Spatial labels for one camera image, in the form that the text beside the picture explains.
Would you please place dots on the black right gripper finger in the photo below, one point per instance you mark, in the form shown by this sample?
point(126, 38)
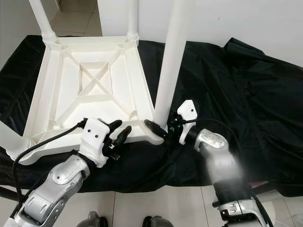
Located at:
point(154, 127)

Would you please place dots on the white plastic table top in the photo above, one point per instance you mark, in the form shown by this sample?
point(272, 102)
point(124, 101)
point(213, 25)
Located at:
point(66, 94)

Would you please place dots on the white plastic table leg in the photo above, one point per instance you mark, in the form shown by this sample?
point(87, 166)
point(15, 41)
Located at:
point(133, 19)
point(42, 19)
point(173, 61)
point(5, 138)

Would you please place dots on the grey right robot foot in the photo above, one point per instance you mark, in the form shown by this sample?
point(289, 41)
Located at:
point(155, 221)

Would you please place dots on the black table cloth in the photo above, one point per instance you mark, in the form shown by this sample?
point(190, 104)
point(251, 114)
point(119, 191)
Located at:
point(255, 94)

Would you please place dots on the black metal bar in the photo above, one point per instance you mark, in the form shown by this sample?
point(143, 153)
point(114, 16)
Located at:
point(262, 186)

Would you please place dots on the black metal rod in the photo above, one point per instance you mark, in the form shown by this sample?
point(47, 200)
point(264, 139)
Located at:
point(7, 193)

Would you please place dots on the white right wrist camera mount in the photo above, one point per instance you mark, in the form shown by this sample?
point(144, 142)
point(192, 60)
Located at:
point(187, 113)

